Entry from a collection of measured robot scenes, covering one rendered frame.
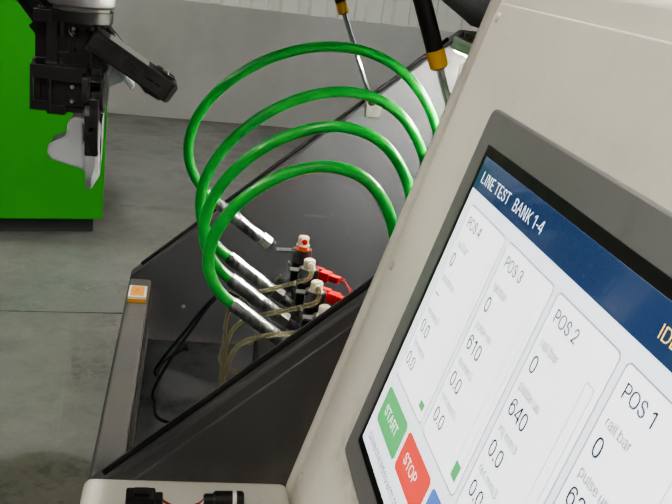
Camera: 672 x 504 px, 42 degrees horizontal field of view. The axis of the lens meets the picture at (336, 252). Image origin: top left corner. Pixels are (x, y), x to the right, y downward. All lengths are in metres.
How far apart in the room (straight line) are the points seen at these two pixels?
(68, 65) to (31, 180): 3.55
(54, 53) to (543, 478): 0.76
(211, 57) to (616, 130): 7.25
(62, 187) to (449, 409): 4.07
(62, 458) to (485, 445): 2.33
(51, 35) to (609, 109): 0.68
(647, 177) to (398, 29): 7.58
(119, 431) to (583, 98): 0.74
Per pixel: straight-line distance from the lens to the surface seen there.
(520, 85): 0.73
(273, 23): 7.80
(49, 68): 1.06
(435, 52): 0.89
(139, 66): 1.05
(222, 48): 7.75
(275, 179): 0.98
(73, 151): 1.09
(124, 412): 1.19
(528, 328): 0.57
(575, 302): 0.53
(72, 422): 3.01
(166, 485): 1.00
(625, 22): 0.63
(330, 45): 1.20
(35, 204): 4.64
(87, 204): 4.66
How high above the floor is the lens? 1.55
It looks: 19 degrees down
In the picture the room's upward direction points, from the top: 8 degrees clockwise
